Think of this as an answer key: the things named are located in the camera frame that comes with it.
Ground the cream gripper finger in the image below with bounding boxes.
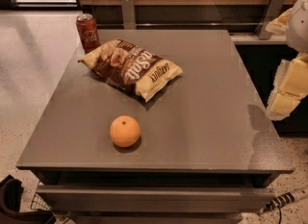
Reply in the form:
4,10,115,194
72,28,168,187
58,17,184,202
267,53,308,121
266,9,292,35

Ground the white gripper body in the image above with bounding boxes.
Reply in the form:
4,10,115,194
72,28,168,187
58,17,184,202
286,0,308,53

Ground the orange fruit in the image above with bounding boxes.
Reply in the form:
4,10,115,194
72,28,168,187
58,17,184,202
110,115,141,148

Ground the brown yellow chip bag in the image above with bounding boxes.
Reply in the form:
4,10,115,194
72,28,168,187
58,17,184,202
80,39,183,102

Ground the red cola can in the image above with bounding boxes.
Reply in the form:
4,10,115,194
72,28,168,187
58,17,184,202
76,13,100,53

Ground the grey table drawer front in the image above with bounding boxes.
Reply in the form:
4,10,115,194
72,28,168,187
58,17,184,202
37,186,272,213

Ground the right metal wall bracket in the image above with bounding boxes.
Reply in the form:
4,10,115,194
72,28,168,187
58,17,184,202
255,0,285,40

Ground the metal wall bracket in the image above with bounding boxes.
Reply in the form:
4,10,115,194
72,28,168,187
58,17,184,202
255,0,285,40
121,0,137,30

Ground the striped white cable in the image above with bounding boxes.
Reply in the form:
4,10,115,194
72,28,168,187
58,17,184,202
257,187,308,216

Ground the left metal wall bracket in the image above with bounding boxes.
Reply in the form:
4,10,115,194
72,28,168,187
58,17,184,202
121,0,137,30

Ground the horizontal metal rail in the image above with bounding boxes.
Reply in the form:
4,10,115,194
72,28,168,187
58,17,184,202
98,22,260,31

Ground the wire basket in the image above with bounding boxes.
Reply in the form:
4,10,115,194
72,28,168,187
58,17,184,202
30,192,51,211

